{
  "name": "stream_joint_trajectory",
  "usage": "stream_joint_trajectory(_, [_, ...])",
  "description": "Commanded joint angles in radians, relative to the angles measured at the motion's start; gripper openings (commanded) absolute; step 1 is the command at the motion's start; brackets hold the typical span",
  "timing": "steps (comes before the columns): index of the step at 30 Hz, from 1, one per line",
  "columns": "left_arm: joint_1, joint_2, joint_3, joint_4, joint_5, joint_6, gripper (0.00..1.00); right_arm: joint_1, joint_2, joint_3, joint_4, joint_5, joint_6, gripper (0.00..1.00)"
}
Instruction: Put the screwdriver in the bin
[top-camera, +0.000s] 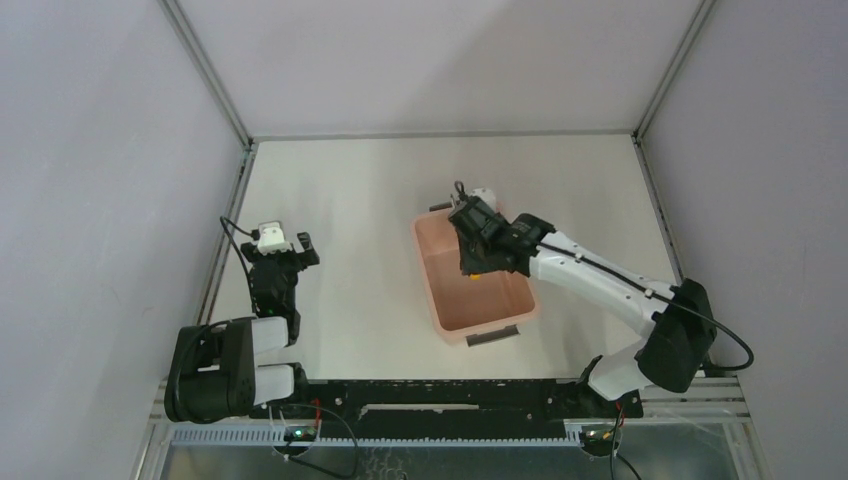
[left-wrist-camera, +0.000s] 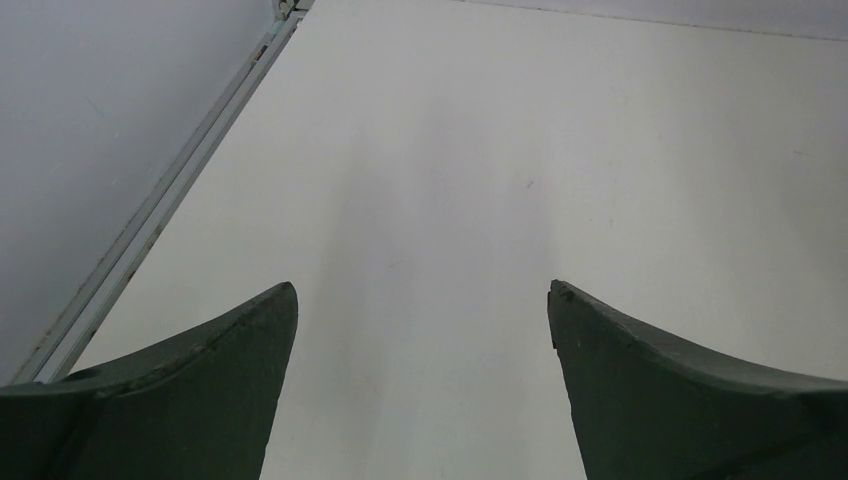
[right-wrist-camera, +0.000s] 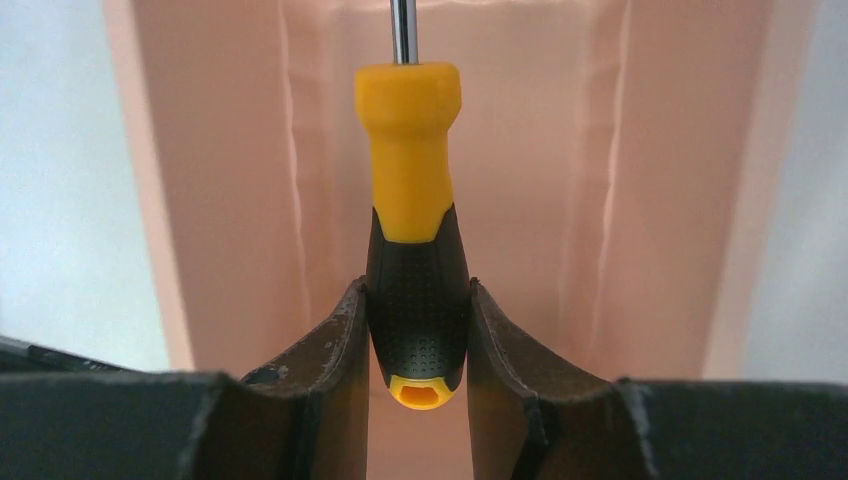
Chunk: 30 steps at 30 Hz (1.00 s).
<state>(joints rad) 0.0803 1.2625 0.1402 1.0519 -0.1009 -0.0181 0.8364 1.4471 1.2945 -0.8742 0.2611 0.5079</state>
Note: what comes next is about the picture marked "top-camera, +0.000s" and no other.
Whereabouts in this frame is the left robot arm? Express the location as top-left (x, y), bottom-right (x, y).
top-left (163, 232), bottom-right (320, 424)

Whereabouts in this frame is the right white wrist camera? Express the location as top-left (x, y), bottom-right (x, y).
top-left (468, 188), bottom-right (499, 212)

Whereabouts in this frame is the left green circuit board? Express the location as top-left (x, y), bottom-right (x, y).
top-left (284, 427), bottom-right (318, 443)

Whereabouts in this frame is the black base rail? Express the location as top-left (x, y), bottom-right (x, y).
top-left (284, 378), bottom-right (644, 441)

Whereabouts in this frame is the left black camera cable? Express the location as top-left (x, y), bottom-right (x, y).
top-left (219, 216), bottom-right (261, 313)

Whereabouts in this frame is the pink plastic bin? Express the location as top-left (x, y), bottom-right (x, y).
top-left (411, 202), bottom-right (540, 346)

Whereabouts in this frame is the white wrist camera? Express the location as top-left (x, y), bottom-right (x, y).
top-left (256, 221), bottom-right (293, 255)
top-left (468, 188), bottom-right (499, 212)

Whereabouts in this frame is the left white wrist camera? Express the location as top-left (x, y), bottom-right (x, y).
top-left (256, 221), bottom-right (293, 255)

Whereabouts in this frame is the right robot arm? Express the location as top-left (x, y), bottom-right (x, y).
top-left (448, 195), bottom-right (717, 416)

